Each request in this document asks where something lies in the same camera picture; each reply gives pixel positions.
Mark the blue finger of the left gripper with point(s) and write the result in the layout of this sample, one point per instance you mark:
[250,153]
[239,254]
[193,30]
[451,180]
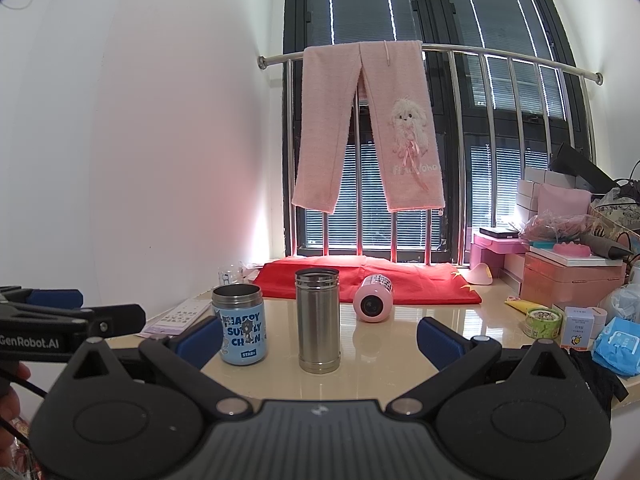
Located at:
[56,298]

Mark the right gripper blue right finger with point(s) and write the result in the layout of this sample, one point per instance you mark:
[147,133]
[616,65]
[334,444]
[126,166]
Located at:
[440,344]

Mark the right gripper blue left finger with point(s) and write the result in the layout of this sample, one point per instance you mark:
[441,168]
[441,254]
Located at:
[199,343]

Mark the pink cup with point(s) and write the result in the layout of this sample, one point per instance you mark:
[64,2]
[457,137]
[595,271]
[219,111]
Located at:
[373,300]

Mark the blue cartoon steel cup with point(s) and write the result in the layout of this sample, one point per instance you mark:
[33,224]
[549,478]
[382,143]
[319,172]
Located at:
[241,310]

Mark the tall stainless steel cup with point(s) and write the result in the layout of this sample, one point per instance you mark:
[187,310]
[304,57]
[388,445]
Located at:
[318,320]

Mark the person's left hand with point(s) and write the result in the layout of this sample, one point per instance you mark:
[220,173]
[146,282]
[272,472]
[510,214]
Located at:
[10,408]

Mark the purple sticker sheet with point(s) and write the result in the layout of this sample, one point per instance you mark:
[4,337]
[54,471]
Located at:
[177,320]

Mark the clear glass mug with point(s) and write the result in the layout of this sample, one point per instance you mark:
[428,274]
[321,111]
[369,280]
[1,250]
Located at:
[231,274]

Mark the pink desk shelf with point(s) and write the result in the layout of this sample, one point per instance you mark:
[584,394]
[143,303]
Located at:
[491,250]

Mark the pink shell shaped object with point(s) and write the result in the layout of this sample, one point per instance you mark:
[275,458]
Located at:
[480,274]

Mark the yellow cream tube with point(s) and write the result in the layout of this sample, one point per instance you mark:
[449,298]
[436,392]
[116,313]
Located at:
[521,305]

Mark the green tape roll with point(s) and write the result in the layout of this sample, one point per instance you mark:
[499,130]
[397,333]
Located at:
[542,323]

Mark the pink storage box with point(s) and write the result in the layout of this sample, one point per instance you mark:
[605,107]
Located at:
[549,283]

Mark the black flat device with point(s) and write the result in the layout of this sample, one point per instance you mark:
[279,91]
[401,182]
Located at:
[499,232]

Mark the small white blue box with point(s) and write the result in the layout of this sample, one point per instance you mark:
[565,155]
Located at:
[581,326]

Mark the white book stack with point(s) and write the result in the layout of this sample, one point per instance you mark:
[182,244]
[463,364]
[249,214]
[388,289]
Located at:
[583,262]

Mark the pink plastic bag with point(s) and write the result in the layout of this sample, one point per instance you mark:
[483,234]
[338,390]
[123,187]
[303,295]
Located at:
[548,227]

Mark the black cloth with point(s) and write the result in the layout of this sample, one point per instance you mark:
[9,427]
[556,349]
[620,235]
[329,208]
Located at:
[602,382]

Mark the stacked white boxes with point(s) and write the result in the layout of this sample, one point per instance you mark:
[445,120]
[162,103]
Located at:
[550,195]

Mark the blue wet wipes pack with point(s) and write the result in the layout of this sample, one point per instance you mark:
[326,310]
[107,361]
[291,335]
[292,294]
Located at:
[618,347]

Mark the black hair dryer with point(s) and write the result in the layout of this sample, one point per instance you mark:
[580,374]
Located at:
[605,248]

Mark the floral patterned bag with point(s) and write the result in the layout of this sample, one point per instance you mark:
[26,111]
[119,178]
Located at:
[616,218]

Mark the black monitor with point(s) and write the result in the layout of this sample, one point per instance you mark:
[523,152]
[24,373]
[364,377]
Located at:
[566,160]

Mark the steel window guard rail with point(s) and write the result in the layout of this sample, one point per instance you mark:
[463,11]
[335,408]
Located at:
[450,52]

